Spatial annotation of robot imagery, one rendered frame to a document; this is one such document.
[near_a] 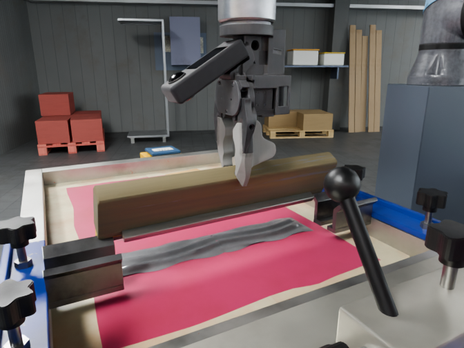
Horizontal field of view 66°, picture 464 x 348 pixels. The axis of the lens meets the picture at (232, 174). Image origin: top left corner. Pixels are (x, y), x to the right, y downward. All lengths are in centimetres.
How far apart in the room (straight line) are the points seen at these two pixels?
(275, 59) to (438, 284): 33
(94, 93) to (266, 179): 730
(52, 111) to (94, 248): 618
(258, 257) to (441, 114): 61
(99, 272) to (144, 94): 720
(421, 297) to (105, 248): 37
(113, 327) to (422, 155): 80
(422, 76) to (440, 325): 81
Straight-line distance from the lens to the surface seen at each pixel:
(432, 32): 105
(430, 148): 101
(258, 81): 48
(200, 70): 46
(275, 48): 51
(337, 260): 59
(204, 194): 50
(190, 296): 50
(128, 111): 769
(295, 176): 58
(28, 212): 75
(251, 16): 48
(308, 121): 687
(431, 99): 98
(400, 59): 889
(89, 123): 595
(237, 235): 64
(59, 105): 662
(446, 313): 30
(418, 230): 63
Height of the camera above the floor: 124
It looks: 16 degrees down
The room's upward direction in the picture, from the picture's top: straight up
